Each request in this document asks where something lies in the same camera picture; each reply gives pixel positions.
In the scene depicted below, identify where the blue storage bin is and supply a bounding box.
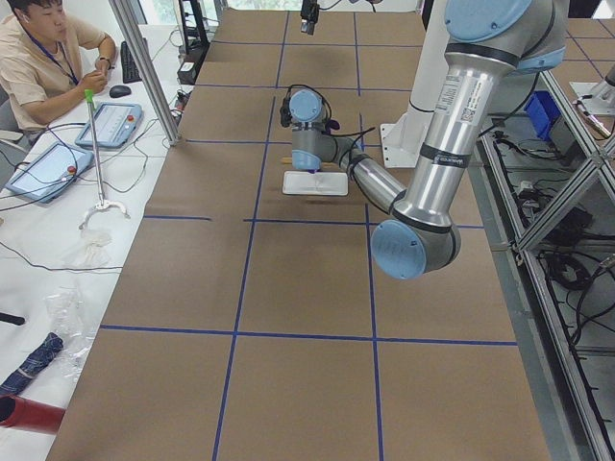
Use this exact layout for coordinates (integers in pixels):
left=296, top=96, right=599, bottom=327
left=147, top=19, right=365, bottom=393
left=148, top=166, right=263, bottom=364
left=524, top=90, right=561, bottom=141

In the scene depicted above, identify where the seated man in beige shirt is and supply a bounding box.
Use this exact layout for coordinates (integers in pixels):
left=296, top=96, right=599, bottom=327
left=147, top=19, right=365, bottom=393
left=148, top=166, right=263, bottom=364
left=1, top=1, right=116, bottom=134

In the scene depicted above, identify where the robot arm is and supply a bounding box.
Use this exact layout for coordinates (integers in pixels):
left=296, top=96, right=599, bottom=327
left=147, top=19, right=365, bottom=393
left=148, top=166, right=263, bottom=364
left=280, top=1, right=569, bottom=279

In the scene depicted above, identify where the near teach pendant tablet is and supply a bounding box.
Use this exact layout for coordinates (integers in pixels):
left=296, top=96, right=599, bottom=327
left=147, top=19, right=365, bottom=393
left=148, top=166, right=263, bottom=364
left=6, top=142, right=93, bottom=204

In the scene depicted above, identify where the folded blue umbrella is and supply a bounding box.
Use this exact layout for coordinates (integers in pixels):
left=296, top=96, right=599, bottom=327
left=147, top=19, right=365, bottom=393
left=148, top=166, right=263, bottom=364
left=1, top=332, right=64, bottom=397

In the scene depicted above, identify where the aluminium frame post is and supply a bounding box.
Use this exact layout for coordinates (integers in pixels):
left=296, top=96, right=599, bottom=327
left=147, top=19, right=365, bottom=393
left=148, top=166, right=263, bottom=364
left=109, top=0, right=180, bottom=146

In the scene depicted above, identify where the black computer mouse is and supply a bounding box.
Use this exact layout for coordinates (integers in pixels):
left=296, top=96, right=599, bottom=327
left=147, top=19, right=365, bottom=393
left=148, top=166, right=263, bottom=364
left=109, top=85, right=132, bottom=99

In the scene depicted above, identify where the reacher grabber tool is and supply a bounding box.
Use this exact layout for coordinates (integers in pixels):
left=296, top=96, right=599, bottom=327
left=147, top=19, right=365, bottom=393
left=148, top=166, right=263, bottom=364
left=79, top=89, right=131, bottom=231

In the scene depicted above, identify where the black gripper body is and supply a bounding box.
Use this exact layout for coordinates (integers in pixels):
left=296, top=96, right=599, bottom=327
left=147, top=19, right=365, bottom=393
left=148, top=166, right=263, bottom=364
left=300, top=0, right=320, bottom=21

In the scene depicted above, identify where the crumpled clear plastic bag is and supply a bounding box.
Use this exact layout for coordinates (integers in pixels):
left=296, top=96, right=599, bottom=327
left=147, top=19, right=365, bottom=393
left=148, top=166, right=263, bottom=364
left=44, top=287, right=96, bottom=382

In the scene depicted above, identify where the far teach pendant tablet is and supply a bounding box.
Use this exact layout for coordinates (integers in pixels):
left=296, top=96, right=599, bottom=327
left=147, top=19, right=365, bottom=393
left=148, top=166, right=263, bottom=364
left=93, top=102, right=143, bottom=150

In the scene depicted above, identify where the red cylinder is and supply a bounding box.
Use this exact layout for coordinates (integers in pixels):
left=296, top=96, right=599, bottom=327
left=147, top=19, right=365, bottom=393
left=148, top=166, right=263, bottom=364
left=1, top=396, right=65, bottom=434

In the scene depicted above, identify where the white pedestal column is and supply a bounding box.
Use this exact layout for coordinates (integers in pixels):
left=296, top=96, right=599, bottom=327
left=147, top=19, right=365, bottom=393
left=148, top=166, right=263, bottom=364
left=381, top=0, right=449, bottom=168

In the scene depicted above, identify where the white rack base tray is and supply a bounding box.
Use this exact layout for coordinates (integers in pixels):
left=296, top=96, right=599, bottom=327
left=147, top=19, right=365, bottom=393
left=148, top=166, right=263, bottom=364
left=282, top=171, right=349, bottom=197

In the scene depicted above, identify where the teach pendant tablet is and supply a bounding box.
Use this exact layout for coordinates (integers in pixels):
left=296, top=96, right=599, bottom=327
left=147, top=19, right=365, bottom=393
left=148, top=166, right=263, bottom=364
left=93, top=102, right=143, bottom=150
left=6, top=142, right=93, bottom=204

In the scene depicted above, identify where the black keyboard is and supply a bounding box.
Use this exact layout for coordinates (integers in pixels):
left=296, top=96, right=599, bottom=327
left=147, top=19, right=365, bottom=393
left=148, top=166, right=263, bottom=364
left=119, top=41, right=141, bottom=84

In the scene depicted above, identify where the purple towel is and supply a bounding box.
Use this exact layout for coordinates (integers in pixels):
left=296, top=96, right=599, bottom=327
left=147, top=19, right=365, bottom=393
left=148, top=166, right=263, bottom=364
left=306, top=119, right=340, bottom=173

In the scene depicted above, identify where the wooden rack upper bar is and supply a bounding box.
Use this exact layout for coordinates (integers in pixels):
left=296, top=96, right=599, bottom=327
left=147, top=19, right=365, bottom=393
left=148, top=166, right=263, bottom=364
left=280, top=157, right=339, bottom=170

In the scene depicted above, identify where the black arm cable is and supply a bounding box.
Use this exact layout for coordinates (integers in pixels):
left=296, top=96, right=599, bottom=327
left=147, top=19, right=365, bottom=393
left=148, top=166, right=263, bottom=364
left=285, top=84, right=379, bottom=159

